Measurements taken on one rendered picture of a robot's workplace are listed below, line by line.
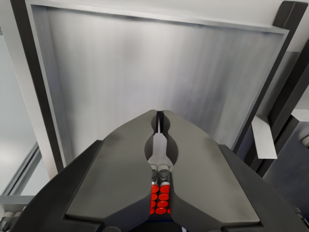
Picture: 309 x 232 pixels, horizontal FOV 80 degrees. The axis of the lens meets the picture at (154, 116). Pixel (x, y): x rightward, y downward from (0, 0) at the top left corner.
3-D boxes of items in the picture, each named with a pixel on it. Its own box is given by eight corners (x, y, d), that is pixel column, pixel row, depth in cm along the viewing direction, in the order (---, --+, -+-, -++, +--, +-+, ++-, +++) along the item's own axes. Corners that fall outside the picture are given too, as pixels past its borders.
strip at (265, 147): (255, 134, 32) (276, 159, 28) (239, 133, 32) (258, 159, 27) (298, 51, 25) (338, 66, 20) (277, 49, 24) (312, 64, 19)
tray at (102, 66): (200, 193, 41) (205, 208, 38) (78, 193, 38) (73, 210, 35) (270, 25, 22) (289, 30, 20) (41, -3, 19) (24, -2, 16)
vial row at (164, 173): (190, 172, 37) (196, 193, 33) (96, 171, 34) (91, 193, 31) (192, 165, 35) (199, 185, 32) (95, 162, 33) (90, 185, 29)
